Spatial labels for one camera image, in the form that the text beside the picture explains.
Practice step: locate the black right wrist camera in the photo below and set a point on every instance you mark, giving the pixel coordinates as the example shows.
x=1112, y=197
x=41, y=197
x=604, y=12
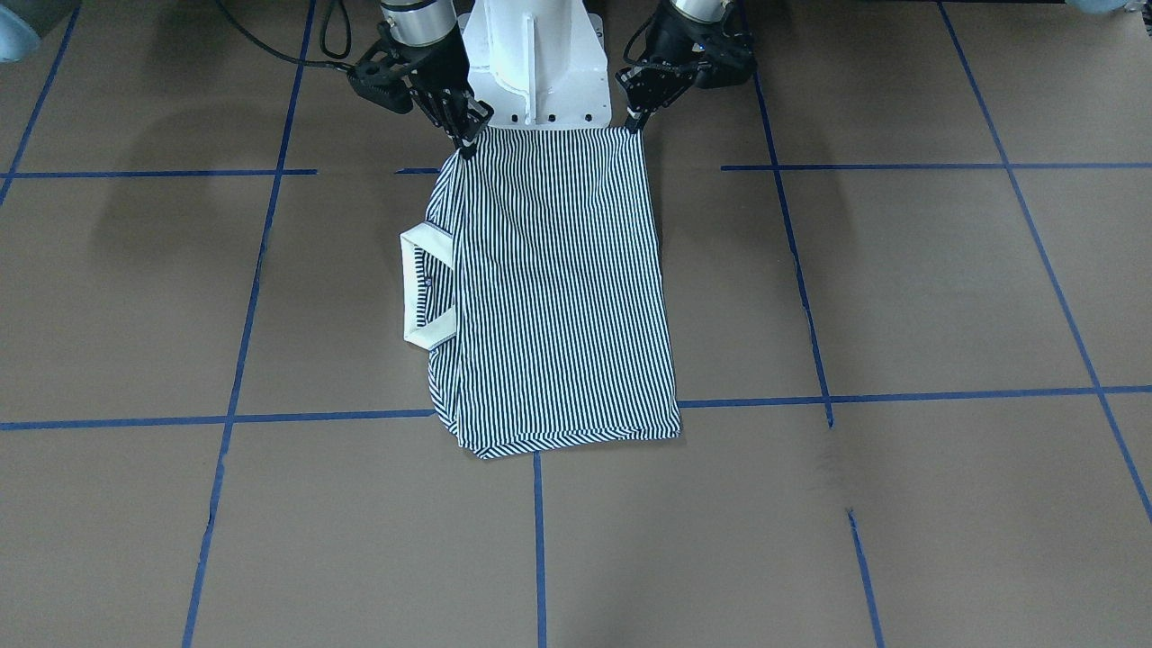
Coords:
x=380, y=75

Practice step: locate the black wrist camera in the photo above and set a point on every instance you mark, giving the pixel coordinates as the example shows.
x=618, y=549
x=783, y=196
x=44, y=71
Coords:
x=726, y=60
x=380, y=75

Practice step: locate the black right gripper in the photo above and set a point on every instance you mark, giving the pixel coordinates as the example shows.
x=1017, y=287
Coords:
x=438, y=65

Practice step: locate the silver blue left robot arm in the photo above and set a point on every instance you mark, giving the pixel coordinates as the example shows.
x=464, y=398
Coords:
x=683, y=44

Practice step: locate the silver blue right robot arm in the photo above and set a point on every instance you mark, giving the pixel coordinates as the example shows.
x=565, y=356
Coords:
x=415, y=23

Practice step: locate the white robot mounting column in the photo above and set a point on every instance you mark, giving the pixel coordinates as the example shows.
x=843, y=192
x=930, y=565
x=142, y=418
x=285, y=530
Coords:
x=540, y=65

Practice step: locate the blue white striped polo shirt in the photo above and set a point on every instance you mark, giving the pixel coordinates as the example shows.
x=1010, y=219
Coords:
x=534, y=285

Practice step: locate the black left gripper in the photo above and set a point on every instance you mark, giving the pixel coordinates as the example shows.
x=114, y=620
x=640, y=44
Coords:
x=677, y=45

